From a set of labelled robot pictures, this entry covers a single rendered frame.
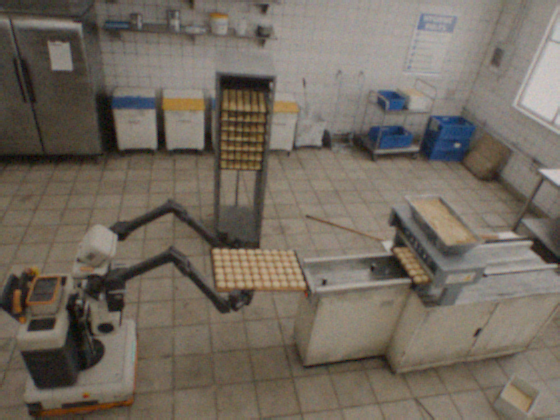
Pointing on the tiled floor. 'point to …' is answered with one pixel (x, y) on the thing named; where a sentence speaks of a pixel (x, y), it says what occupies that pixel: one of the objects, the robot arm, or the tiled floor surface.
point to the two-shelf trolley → (403, 126)
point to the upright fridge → (51, 80)
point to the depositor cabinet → (472, 319)
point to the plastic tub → (517, 398)
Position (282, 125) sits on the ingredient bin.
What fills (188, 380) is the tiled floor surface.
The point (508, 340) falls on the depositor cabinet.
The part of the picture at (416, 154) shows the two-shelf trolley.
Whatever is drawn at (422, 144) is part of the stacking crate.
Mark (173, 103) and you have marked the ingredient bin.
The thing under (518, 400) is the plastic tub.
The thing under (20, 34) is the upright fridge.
